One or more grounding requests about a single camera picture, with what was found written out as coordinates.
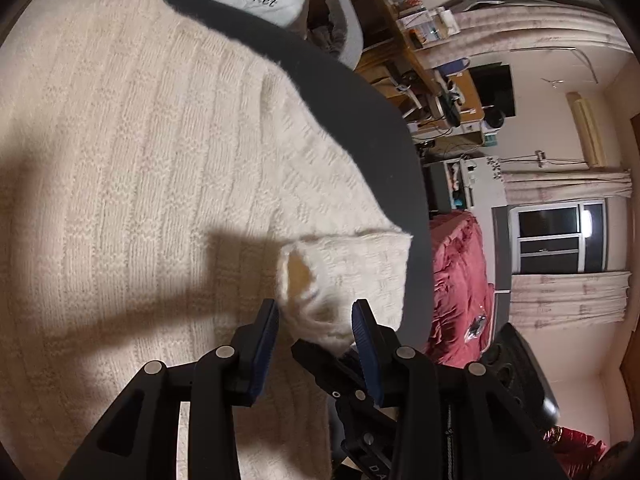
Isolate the pink red blanket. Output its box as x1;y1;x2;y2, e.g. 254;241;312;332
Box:
424;211;495;368

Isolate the beige middle curtain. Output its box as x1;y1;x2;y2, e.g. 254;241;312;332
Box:
428;4;631;66

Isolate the low grey tv cabinet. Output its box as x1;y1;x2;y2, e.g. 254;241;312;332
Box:
422;157;506;214

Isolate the right side window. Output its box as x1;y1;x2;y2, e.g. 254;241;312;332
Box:
492;200;608;275

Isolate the wooden desk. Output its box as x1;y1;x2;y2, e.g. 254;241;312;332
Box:
352;0;485;140

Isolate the beige right curtain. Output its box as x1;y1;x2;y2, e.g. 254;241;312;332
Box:
503;169;632;330

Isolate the wall air conditioner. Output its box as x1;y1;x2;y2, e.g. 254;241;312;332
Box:
565;92;606;168

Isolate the cream knit sweater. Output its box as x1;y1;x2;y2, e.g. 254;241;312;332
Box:
1;0;411;479

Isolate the beige curtain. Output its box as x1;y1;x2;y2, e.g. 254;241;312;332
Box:
503;169;632;330
428;4;631;66

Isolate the blue water jug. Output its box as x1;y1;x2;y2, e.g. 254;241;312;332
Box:
436;58;471;77

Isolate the black monitor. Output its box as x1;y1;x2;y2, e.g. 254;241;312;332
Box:
469;63;516;117

